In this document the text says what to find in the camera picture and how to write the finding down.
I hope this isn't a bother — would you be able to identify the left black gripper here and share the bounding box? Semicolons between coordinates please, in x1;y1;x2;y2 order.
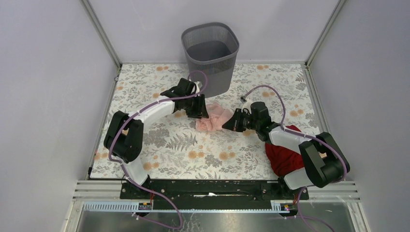
183;93;209;118

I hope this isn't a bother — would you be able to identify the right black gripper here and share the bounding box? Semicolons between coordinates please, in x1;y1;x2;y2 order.
222;108;260;132

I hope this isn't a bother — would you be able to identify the pink plastic trash bag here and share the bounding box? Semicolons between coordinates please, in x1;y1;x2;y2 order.
195;102;233;131

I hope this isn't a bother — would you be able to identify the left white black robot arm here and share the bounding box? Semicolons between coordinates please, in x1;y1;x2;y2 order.
103;78;208;199

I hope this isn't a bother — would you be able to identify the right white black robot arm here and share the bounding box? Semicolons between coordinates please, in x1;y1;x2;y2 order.
222;101;350;199

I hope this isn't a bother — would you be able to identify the grey plastic trash bin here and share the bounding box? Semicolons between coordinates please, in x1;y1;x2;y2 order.
181;22;239;98

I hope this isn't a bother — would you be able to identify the red cloth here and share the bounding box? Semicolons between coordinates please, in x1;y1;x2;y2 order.
265;143;304;177

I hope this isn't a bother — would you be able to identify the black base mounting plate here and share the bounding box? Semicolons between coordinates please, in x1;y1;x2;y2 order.
120;179;309;209

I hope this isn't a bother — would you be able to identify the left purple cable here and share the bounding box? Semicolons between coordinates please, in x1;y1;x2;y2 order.
108;70;209;230

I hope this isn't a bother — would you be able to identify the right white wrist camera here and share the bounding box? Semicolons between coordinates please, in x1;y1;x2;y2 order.
240;96;251;104

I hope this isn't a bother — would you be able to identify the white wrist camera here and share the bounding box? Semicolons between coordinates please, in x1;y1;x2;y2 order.
194;81;203;94
240;96;251;104

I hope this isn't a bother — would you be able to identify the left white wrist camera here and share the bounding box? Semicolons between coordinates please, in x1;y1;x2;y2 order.
194;81;203;94

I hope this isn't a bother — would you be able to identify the grey slotted cable duct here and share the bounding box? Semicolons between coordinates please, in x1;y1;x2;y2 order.
83;201;290;214

